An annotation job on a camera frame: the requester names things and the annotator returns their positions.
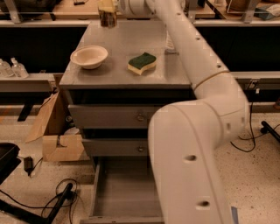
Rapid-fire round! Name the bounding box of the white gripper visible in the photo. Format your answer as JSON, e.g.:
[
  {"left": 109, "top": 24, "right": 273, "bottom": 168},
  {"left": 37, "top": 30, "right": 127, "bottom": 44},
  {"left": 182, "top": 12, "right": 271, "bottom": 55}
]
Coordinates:
[{"left": 97, "top": 0, "right": 149, "bottom": 18}]

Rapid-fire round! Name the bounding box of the orange soda can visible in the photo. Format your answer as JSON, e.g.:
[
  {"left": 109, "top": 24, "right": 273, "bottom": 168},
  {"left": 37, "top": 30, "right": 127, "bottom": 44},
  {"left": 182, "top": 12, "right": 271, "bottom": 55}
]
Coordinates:
[{"left": 99, "top": 10, "right": 117, "bottom": 28}]

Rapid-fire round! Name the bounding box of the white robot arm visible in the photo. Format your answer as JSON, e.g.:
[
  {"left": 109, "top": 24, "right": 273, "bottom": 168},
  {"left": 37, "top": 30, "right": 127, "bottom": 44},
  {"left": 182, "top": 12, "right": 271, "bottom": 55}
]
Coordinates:
[{"left": 98, "top": 0, "right": 249, "bottom": 224}]

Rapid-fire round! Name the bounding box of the grey drawer cabinet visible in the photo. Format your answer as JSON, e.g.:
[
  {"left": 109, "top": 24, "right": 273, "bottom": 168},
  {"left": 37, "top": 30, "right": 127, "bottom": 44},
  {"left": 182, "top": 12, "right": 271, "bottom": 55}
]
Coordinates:
[{"left": 59, "top": 20, "right": 200, "bottom": 165}]

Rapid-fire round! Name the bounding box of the grey top drawer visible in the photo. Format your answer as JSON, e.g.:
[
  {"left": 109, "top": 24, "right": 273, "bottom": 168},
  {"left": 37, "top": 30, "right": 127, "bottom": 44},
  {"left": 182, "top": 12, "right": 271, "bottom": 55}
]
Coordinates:
[{"left": 68, "top": 105, "right": 158, "bottom": 129}]

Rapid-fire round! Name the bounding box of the grey middle drawer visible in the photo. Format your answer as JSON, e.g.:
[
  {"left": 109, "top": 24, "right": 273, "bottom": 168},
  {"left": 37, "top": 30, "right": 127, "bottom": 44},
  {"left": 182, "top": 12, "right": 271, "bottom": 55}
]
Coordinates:
[{"left": 82, "top": 138, "right": 148, "bottom": 157}]

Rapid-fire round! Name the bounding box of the grey open bottom drawer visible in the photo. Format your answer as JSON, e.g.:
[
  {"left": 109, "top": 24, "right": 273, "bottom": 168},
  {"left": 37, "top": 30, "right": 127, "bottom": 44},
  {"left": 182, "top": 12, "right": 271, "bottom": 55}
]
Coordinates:
[{"left": 80, "top": 157, "right": 165, "bottom": 224}]

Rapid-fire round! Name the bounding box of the white ceramic bowl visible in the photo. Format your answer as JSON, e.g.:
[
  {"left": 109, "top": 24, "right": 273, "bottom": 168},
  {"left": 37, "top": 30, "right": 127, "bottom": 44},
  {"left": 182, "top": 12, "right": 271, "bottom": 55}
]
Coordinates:
[{"left": 70, "top": 45, "right": 109, "bottom": 69}]

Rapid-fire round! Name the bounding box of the green yellow sponge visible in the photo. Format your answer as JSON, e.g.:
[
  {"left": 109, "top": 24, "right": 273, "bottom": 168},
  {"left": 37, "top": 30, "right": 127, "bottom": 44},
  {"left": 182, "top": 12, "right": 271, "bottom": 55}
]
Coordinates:
[{"left": 128, "top": 52, "right": 157, "bottom": 75}]

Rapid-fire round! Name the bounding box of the clear plastic water bottle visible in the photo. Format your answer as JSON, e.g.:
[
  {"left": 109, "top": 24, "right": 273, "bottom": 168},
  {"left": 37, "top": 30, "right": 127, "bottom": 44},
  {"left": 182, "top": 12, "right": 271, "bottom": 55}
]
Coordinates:
[{"left": 165, "top": 32, "right": 177, "bottom": 53}]

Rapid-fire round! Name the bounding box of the clear sanitizer bottle right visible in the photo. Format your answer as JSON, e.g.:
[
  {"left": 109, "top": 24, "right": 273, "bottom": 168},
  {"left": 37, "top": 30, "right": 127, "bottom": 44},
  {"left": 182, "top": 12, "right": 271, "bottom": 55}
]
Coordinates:
[{"left": 10, "top": 58, "right": 29, "bottom": 79}]

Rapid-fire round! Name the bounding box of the clear sanitizer bottle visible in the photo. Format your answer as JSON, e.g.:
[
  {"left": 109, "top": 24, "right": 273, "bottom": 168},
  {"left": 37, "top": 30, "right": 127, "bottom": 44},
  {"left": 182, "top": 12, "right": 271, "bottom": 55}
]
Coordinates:
[
  {"left": 0, "top": 59, "right": 14, "bottom": 77},
  {"left": 10, "top": 58, "right": 29, "bottom": 79}
]

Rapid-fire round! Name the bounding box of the clear sanitizer bottle left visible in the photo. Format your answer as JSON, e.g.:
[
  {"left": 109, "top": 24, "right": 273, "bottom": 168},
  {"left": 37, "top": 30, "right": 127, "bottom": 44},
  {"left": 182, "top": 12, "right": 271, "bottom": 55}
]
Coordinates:
[{"left": 0, "top": 59, "right": 14, "bottom": 77}]

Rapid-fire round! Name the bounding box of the open cardboard box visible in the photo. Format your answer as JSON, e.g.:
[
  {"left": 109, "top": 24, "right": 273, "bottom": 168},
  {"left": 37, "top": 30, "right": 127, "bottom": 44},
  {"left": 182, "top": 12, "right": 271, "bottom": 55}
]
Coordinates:
[{"left": 24, "top": 73, "right": 90, "bottom": 163}]

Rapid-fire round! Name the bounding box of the black power adapter left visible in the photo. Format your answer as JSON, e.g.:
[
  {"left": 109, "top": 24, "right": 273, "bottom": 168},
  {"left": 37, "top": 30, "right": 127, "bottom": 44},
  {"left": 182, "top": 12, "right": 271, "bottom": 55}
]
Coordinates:
[{"left": 24, "top": 157, "right": 33, "bottom": 175}]

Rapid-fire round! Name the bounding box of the black chair base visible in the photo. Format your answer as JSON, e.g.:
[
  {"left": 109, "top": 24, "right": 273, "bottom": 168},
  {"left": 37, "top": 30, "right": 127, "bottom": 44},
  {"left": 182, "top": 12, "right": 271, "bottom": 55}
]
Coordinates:
[{"left": 0, "top": 143, "right": 74, "bottom": 224}]

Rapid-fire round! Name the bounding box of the black stand leg right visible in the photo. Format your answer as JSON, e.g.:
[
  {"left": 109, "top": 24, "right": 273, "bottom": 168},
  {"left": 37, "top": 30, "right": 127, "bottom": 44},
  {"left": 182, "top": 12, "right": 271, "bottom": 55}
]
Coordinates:
[{"left": 261, "top": 121, "right": 280, "bottom": 143}]

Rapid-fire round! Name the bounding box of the blue tape floor mark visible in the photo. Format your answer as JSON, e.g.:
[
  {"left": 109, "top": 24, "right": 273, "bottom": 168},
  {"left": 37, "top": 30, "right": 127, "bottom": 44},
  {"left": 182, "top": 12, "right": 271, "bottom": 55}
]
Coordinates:
[{"left": 231, "top": 206, "right": 239, "bottom": 224}]

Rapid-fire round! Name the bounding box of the black cable left floor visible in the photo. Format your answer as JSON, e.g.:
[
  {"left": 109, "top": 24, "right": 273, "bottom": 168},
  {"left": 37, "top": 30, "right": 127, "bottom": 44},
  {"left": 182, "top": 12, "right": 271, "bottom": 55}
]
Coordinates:
[{"left": 0, "top": 178, "right": 81, "bottom": 224}]

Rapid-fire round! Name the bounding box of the black cable floor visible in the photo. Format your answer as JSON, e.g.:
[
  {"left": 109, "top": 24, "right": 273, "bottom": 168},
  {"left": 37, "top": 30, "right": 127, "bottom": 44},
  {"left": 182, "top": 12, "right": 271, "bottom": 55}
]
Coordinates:
[
  {"left": 0, "top": 178, "right": 81, "bottom": 224},
  {"left": 230, "top": 87, "right": 280, "bottom": 153}
]

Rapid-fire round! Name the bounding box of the black cable right floor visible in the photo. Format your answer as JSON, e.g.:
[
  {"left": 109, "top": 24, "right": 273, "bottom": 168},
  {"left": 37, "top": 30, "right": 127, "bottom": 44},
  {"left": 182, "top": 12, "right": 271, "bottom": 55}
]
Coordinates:
[{"left": 230, "top": 87, "right": 280, "bottom": 153}]

